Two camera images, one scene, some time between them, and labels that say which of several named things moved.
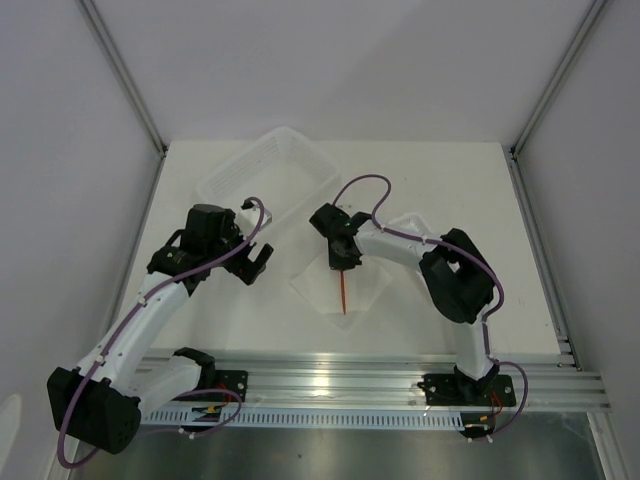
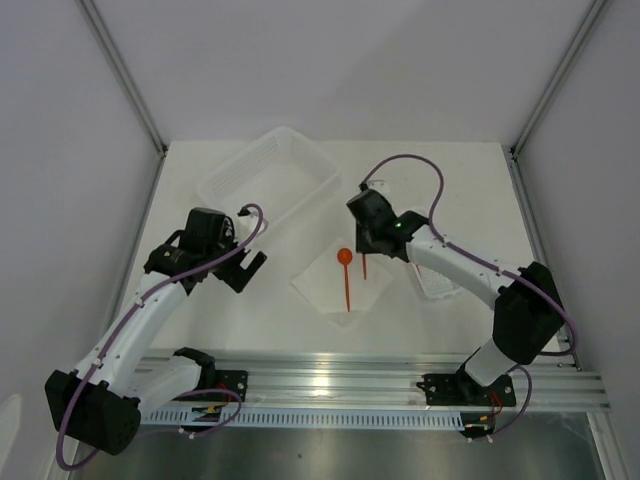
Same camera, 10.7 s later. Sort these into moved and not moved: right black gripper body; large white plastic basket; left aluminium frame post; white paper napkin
Moved: right black gripper body
Not moved: large white plastic basket; left aluminium frame post; white paper napkin
